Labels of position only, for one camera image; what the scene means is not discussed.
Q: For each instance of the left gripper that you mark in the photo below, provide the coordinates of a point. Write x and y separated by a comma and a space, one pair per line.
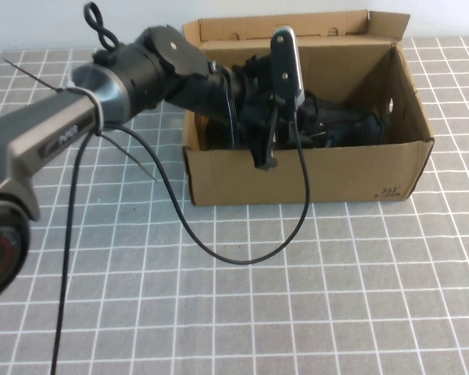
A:
254, 93

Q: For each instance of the white zip tie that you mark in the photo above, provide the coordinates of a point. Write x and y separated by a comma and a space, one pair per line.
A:
97, 117
78, 90

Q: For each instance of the grey white-checked tablecloth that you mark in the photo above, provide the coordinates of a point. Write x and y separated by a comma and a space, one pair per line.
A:
336, 293

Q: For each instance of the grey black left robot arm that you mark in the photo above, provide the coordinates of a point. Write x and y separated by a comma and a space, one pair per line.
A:
43, 129

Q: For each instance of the brown cardboard shoe box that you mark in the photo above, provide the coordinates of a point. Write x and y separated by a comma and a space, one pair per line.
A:
336, 176

